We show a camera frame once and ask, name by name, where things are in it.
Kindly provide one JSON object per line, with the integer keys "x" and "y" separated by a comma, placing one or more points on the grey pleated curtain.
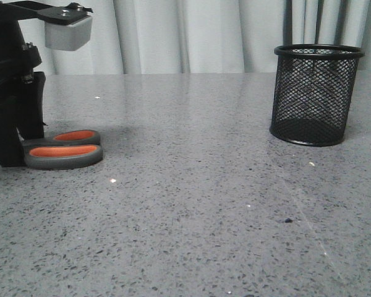
{"x": 166, "y": 37}

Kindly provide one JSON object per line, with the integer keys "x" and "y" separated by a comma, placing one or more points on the black mesh pen bucket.
{"x": 313, "y": 90}

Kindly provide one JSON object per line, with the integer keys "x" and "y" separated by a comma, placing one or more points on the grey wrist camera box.
{"x": 68, "y": 37}

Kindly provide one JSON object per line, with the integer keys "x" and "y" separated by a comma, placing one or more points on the grey orange handled scissors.
{"x": 74, "y": 149}

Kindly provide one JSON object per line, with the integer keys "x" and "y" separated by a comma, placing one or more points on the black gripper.
{"x": 18, "y": 60}

